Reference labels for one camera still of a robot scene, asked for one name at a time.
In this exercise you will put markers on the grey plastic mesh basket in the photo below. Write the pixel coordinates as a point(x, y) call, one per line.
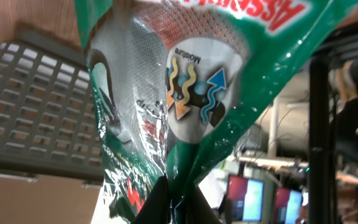
point(47, 121)

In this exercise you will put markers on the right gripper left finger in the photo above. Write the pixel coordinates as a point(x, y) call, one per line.
point(156, 208)

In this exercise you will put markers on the green 3M gloves packet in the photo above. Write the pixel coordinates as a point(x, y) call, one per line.
point(176, 84)

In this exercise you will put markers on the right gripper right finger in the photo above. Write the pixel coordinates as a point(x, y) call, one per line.
point(198, 211)

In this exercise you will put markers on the black vertical frame post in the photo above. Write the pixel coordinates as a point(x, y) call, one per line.
point(322, 162)

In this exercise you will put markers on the right computer monitor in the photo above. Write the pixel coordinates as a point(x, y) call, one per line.
point(287, 204)

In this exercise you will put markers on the person in background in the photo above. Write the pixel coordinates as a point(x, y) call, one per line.
point(357, 118)

